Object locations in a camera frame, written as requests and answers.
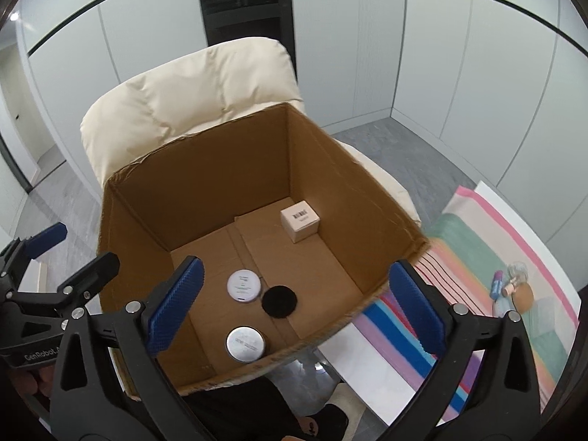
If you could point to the brown cardboard box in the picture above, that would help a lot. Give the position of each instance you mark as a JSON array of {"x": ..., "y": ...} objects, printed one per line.
[{"x": 321, "y": 170}]

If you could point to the person's left hand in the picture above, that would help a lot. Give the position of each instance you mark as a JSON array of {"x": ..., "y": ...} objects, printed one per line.
[{"x": 30, "y": 383}]

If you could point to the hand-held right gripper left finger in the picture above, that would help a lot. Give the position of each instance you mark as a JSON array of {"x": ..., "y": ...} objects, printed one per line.
[{"x": 177, "y": 308}]

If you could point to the blue and pink lip balm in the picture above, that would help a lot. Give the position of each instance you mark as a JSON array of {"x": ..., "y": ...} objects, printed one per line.
[{"x": 496, "y": 285}]

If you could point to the person's legs in black trousers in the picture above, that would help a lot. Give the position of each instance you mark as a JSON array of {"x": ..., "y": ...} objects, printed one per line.
[{"x": 239, "y": 413}]

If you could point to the black glass cabinet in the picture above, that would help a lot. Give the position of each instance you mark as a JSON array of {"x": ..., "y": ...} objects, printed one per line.
[{"x": 243, "y": 4}]

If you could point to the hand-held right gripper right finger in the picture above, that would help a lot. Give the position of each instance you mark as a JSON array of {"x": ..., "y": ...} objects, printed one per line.
[{"x": 415, "y": 308}]

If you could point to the red metal can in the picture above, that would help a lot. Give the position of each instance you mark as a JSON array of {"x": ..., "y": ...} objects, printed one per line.
[{"x": 246, "y": 343}]

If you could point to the black round compact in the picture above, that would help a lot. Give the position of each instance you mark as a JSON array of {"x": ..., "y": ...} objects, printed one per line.
[{"x": 279, "y": 302}]

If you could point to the small beige carton box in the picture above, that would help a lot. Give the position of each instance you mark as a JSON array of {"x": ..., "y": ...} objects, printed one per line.
[{"x": 301, "y": 220}]

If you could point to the striped colourful tablecloth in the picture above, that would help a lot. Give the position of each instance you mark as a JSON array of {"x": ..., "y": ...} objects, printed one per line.
[{"x": 381, "y": 372}]

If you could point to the translucent plastic container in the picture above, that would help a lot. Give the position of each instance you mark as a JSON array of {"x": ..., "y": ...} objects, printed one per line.
[{"x": 546, "y": 314}]

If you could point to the cream padded armchair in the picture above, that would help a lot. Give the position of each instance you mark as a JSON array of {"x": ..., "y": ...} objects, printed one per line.
[{"x": 206, "y": 87}]

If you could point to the round clear glass bottle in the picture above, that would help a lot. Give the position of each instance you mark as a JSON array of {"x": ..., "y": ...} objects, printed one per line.
[{"x": 517, "y": 270}]

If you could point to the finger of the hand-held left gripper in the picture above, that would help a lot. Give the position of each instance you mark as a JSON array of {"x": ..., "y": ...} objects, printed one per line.
[
  {"x": 46, "y": 239},
  {"x": 96, "y": 273}
]

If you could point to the foundation bottle with pink cap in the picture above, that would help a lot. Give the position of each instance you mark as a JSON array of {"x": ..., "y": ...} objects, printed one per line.
[{"x": 523, "y": 296}]

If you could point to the white round cream jar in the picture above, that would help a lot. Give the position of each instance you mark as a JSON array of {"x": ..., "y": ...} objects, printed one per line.
[{"x": 243, "y": 285}]

